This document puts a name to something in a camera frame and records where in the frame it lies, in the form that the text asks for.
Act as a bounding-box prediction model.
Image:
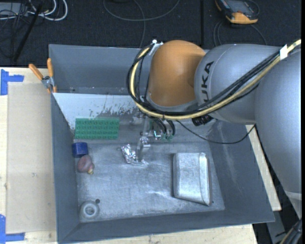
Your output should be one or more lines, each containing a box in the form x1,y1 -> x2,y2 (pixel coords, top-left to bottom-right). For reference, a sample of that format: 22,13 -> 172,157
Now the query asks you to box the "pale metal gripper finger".
135,140 -> 143,163
142,143 -> 151,163

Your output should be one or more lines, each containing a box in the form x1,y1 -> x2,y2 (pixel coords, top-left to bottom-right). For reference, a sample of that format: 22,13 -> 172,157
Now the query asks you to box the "crumpled silver foil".
120,143 -> 149,166

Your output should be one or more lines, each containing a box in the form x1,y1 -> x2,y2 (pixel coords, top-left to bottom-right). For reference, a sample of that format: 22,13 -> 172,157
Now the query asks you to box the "grey metal bin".
48,44 -> 277,244

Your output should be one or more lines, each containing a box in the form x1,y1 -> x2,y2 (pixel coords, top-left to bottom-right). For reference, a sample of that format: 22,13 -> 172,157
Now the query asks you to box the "green studded flat block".
74,117 -> 120,140

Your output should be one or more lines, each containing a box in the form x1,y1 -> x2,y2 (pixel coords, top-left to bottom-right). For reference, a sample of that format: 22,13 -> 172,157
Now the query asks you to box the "pink toy fruit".
76,154 -> 96,175

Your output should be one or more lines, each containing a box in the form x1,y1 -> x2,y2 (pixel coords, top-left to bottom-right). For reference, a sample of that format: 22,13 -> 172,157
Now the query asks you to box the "blue cylinder block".
71,141 -> 89,159

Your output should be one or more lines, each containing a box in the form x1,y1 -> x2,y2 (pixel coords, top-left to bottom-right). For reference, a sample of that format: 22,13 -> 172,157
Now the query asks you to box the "brown cardboard board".
5,82 -> 58,235

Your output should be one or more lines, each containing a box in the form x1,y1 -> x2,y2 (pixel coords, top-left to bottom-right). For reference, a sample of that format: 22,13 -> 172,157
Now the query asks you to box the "black cylinder on white bracket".
191,115 -> 215,127

